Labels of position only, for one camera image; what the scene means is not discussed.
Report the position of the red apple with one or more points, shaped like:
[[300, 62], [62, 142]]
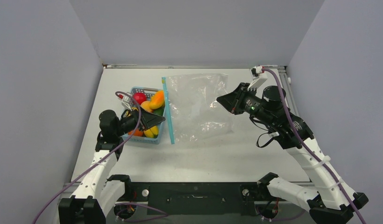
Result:
[[140, 97]]

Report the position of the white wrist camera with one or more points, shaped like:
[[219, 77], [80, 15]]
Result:
[[258, 76], [125, 101]]

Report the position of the green lime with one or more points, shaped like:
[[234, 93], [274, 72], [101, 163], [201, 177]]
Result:
[[159, 111]]

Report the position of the clear zip top bag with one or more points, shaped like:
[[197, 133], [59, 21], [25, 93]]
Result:
[[192, 110]]

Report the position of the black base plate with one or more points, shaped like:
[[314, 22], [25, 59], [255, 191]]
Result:
[[196, 198]]

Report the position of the yellow banana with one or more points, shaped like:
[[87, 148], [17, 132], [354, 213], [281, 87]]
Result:
[[152, 132]]

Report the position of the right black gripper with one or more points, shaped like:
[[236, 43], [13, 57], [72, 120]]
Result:
[[238, 95]]

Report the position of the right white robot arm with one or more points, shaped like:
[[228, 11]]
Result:
[[331, 200]]

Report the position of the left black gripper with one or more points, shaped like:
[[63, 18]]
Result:
[[150, 120]]

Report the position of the blue plastic basket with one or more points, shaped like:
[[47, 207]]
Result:
[[149, 93]]

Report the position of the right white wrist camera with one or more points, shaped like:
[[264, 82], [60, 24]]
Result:
[[258, 76]]

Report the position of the peach fruit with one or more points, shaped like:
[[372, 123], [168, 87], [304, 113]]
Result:
[[146, 106]]

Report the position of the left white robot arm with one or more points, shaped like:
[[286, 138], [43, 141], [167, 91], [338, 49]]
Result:
[[98, 191]]

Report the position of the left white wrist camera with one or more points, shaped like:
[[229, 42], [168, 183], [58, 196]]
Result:
[[125, 101]]

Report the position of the orange yellow mango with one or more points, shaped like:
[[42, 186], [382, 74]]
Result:
[[157, 100]]

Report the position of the orange fruit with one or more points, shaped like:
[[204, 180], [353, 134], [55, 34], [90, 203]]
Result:
[[137, 133]]

